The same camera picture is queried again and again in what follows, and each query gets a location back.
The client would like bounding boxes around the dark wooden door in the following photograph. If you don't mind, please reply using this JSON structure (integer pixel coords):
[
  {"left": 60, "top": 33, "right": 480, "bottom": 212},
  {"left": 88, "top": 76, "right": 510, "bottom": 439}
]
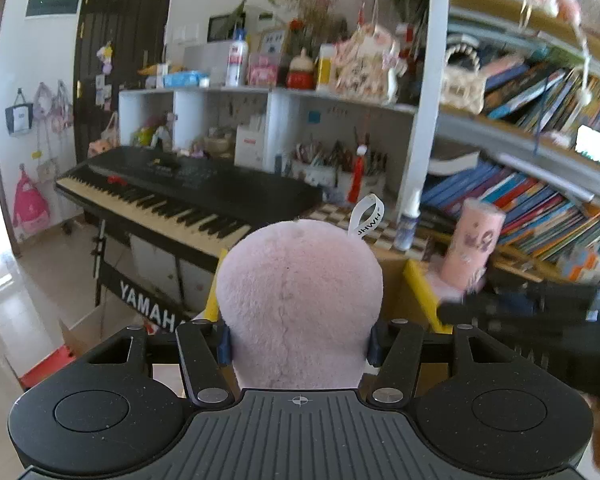
[{"left": 72, "top": 0, "right": 178, "bottom": 171}]

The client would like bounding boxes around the yellow bottle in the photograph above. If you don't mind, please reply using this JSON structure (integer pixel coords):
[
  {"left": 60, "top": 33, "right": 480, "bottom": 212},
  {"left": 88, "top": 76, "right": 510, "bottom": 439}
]
[{"left": 316, "top": 44, "right": 337, "bottom": 88}]

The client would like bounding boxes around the white cabinet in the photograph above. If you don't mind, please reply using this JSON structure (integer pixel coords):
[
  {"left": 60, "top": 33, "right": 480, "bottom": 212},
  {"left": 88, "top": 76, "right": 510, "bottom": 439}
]
[{"left": 130, "top": 235, "right": 216, "bottom": 311}]

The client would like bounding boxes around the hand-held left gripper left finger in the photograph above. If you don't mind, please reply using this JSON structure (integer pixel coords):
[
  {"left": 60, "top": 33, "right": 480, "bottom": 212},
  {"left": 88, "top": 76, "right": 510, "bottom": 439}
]
[{"left": 77, "top": 320, "right": 238, "bottom": 408}]

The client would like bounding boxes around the red and white doll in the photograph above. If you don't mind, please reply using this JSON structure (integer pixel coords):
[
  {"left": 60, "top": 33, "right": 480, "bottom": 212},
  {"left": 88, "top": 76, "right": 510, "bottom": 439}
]
[{"left": 286, "top": 49, "right": 316, "bottom": 90}]

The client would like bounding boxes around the white bookshelf frame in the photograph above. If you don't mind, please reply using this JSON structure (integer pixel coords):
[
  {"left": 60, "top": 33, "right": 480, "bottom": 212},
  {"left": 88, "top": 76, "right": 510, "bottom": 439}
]
[{"left": 400, "top": 0, "right": 600, "bottom": 271}]

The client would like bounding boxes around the yellow cardboard box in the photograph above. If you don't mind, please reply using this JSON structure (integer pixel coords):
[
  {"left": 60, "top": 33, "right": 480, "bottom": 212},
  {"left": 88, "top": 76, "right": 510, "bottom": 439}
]
[{"left": 190, "top": 247, "right": 456, "bottom": 396}]

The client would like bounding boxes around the white pen holder with pens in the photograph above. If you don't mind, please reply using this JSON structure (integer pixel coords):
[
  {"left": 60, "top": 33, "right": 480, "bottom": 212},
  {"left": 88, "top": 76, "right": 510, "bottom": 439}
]
[
  {"left": 290, "top": 142, "right": 338, "bottom": 186},
  {"left": 337, "top": 150, "right": 387, "bottom": 196}
]

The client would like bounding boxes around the wooden chessboard box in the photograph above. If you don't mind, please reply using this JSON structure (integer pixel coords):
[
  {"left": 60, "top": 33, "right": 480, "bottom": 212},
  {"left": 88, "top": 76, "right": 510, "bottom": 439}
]
[{"left": 310, "top": 202, "right": 433, "bottom": 261}]

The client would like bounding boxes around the printed cardboard carton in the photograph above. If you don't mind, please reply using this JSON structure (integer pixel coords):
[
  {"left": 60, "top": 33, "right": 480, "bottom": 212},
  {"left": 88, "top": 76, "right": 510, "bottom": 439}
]
[{"left": 17, "top": 305, "right": 103, "bottom": 391}]

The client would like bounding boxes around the black electronic keyboard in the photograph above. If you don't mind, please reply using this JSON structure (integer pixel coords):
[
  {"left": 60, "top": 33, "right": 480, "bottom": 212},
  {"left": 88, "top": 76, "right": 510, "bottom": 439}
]
[{"left": 55, "top": 146, "right": 326, "bottom": 261}]

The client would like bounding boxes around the dried flower bouquet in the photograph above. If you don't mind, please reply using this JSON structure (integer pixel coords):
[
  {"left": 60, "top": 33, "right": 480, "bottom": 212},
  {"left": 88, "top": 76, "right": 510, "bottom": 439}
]
[{"left": 265, "top": 0, "right": 351, "bottom": 61}]

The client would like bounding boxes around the pink gift box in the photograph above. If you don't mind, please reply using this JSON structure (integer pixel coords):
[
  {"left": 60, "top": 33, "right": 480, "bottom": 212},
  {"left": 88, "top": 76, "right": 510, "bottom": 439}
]
[{"left": 247, "top": 55, "right": 281, "bottom": 86}]

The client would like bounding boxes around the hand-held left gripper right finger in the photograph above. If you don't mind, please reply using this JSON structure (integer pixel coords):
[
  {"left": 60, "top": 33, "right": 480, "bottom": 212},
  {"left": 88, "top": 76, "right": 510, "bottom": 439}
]
[{"left": 366, "top": 317, "right": 521, "bottom": 406}]

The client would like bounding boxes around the pink plush toy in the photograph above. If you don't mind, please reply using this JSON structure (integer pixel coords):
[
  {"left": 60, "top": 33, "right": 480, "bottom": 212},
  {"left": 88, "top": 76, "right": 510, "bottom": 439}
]
[{"left": 215, "top": 193, "right": 385, "bottom": 391}]

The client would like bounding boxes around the black keyboard stand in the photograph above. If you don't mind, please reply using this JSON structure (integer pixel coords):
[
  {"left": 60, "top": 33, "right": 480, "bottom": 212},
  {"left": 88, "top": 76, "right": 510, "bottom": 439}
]
[{"left": 94, "top": 220, "right": 221, "bottom": 333}]

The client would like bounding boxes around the row of colourful books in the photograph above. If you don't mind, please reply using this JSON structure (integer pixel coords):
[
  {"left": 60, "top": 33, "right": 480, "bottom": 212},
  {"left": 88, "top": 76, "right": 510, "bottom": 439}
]
[
  {"left": 482, "top": 55, "right": 600, "bottom": 136},
  {"left": 422, "top": 160, "right": 600, "bottom": 281}
]

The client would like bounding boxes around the white quilted handbag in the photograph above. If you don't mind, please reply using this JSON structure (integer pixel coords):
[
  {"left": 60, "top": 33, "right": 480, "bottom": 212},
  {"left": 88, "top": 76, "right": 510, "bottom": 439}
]
[{"left": 440, "top": 42, "right": 488, "bottom": 113}]

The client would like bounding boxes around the pink cylindrical pen holder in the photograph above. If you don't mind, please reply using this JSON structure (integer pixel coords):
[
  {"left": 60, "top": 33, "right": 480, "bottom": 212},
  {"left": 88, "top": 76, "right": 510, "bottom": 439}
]
[{"left": 440, "top": 198, "right": 507, "bottom": 291}]

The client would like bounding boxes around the blue tissue pack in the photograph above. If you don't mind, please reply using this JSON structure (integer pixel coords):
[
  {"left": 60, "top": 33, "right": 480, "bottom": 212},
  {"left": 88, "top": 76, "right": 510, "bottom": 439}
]
[{"left": 162, "top": 71, "right": 211, "bottom": 88}]

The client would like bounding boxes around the pink backpack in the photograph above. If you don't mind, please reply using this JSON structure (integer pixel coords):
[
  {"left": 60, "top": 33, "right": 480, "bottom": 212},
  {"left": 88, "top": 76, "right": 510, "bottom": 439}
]
[{"left": 12, "top": 165, "right": 51, "bottom": 233}]

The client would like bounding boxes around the red tassel ornament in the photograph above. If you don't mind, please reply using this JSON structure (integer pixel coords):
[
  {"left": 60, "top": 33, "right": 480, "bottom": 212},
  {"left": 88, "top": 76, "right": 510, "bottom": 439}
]
[{"left": 349, "top": 144, "right": 371, "bottom": 203}]

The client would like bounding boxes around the floral ceramic ornament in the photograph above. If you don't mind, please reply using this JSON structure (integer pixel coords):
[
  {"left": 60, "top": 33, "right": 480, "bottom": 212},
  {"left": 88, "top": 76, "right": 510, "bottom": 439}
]
[{"left": 334, "top": 27, "right": 408, "bottom": 106}]

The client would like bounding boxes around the white cubby shelf unit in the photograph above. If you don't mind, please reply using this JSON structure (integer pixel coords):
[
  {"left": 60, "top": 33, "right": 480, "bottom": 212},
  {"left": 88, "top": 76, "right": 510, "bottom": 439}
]
[{"left": 119, "top": 86, "right": 421, "bottom": 211}]

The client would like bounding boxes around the lilac hanging bag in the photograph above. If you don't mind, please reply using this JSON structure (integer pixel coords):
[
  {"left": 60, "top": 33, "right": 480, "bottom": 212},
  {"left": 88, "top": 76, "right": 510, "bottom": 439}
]
[{"left": 32, "top": 80, "right": 76, "bottom": 133}]

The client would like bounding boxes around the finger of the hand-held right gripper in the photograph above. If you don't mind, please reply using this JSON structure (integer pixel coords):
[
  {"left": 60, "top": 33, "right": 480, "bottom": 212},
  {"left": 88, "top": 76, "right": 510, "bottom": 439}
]
[{"left": 437, "top": 285, "right": 596, "bottom": 333}]

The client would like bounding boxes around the white spray bottle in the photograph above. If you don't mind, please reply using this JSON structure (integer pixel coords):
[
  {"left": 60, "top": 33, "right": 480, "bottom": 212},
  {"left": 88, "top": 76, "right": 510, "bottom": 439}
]
[{"left": 394, "top": 190, "right": 423, "bottom": 252}]

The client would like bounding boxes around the white bottle with red label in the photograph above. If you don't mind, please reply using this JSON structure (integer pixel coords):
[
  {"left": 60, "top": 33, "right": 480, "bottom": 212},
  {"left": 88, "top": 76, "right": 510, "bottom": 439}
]
[{"left": 225, "top": 27, "right": 249, "bottom": 87}]

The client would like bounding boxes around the white and navy tote bag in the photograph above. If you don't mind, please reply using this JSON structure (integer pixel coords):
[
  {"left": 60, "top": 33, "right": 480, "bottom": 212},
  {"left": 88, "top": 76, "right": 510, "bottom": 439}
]
[{"left": 5, "top": 87, "right": 35, "bottom": 137}]

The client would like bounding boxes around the white box with red label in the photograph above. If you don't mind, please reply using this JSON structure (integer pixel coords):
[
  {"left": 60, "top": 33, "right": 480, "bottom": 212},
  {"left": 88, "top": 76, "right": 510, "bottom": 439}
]
[{"left": 234, "top": 125, "right": 266, "bottom": 168}]

